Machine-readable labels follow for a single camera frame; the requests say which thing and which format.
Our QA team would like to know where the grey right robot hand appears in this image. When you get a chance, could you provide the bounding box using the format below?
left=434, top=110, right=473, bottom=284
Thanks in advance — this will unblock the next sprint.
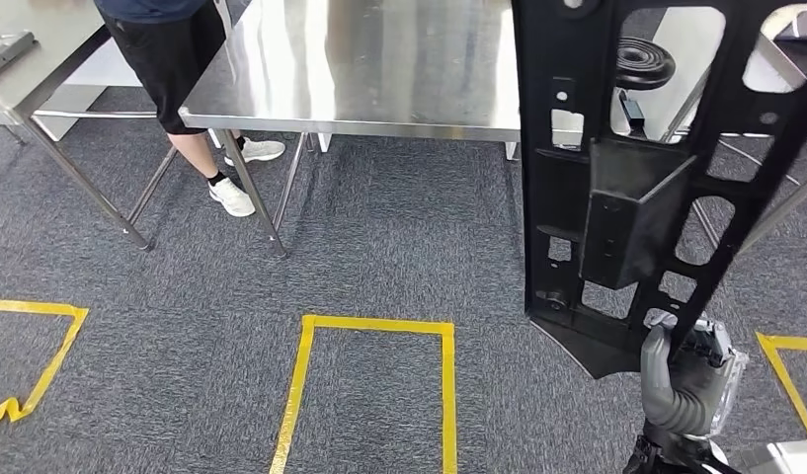
left=640, top=312, right=750, bottom=439

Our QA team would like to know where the black plastic plate bracket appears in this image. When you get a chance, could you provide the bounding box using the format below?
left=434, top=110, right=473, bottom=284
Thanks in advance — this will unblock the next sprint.
left=511, top=0, right=807, bottom=381

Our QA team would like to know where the steel workbench table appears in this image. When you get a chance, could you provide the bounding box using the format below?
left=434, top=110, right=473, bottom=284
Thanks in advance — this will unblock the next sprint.
left=179, top=0, right=584, bottom=260

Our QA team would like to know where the yellow floor tape square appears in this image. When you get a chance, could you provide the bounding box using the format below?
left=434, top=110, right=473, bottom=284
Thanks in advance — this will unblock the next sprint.
left=756, top=332, right=807, bottom=440
left=269, top=313, right=458, bottom=474
left=0, top=297, right=90, bottom=446

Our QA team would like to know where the black ribbed round disc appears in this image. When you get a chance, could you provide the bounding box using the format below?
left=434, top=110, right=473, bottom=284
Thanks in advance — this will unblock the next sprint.
left=613, top=36, right=678, bottom=92

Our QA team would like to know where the person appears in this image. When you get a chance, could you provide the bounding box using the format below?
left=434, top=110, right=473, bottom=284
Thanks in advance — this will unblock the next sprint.
left=94, top=0, right=287, bottom=219

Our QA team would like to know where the grey metal plate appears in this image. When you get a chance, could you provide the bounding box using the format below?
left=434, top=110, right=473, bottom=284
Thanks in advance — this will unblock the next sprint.
left=0, top=29, right=37, bottom=83

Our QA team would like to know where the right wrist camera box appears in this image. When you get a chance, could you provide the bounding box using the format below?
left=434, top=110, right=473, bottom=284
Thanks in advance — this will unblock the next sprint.
left=743, top=439, right=807, bottom=474

